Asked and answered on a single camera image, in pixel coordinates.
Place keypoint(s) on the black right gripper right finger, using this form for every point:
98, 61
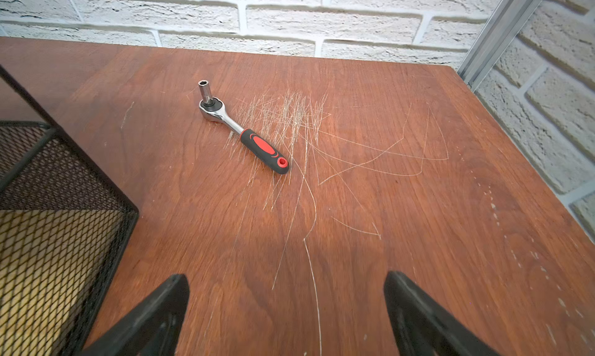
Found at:
421, 326

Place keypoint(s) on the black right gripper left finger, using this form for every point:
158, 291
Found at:
152, 327

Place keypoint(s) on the red black ratchet wrench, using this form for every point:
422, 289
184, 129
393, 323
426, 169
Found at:
214, 110

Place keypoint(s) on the black wire mesh wooden shelf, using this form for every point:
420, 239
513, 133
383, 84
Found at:
64, 227

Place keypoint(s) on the aluminium corner post right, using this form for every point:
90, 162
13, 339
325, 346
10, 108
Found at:
508, 18

